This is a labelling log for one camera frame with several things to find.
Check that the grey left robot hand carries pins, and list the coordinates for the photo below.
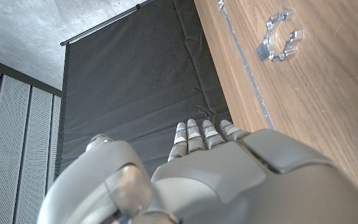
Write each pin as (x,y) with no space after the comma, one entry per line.
(213,186)

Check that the grey tape outline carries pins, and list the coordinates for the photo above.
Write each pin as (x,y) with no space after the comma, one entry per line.
(247,67)

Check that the black backdrop curtain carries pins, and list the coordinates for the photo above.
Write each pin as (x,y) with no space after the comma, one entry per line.
(135,77)

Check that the black backdrop crossbar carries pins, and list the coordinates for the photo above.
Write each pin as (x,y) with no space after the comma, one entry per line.
(104,24)

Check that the silver metal clamp bracket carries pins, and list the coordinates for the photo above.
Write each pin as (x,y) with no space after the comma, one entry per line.
(270,43)

